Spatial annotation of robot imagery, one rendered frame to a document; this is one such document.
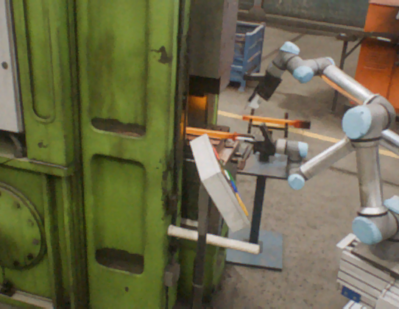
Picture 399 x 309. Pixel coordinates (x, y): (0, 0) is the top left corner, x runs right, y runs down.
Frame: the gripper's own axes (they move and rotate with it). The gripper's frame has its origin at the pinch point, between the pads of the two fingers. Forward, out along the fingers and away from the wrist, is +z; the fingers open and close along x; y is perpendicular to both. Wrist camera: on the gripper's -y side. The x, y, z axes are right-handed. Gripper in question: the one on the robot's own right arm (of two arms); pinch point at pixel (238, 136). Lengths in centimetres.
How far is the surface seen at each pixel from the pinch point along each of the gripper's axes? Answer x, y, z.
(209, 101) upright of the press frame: 24.1, -7.6, 22.7
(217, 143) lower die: -6.4, 2.7, 9.3
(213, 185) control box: -74, -12, -6
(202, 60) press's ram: -17.4, -42.5, 16.2
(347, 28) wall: 757, 91, -43
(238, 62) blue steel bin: 364, 67, 78
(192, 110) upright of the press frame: 22.6, -1.0, 32.0
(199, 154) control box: -58, -16, 4
